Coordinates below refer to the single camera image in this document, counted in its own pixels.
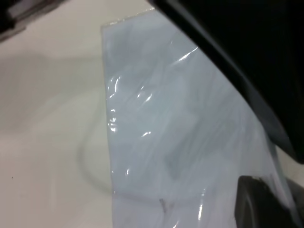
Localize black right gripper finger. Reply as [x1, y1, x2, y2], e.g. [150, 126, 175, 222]
[233, 175, 304, 228]
[152, 0, 304, 165]

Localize clear zip bag green strip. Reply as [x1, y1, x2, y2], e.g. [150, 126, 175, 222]
[100, 7, 292, 228]

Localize grey metal rail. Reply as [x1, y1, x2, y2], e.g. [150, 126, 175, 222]
[0, 0, 52, 42]

